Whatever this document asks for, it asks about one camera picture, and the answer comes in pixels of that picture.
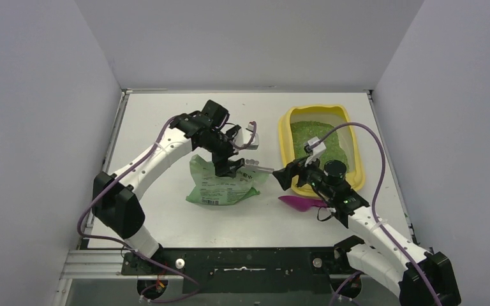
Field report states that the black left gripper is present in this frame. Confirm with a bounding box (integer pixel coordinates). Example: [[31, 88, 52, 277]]
[[200, 126, 245, 177]]

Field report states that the white bag sealing clip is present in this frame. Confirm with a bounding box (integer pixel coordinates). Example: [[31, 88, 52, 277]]
[[237, 158, 275, 175]]

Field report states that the magenta plastic scoop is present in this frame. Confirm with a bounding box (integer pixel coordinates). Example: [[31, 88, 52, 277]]
[[278, 195, 327, 212]]

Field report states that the green cat litter bag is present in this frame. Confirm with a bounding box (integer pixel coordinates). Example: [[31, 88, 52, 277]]
[[186, 155, 268, 206]]

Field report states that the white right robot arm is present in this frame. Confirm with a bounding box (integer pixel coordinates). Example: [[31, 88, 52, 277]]
[[272, 158, 461, 305]]

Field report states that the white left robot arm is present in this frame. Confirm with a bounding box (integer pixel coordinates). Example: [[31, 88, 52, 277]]
[[91, 100, 244, 273]]

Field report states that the green litter in box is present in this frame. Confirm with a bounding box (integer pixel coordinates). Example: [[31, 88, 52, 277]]
[[290, 120, 350, 170]]

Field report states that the yellow litter box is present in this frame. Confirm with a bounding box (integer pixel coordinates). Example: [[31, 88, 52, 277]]
[[278, 105, 365, 190]]

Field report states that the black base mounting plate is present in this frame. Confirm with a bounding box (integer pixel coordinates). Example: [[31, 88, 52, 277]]
[[121, 247, 354, 295]]

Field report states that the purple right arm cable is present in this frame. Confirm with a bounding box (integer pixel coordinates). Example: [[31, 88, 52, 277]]
[[306, 122, 445, 306]]

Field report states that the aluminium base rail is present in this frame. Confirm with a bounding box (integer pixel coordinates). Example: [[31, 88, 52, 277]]
[[52, 249, 440, 306]]

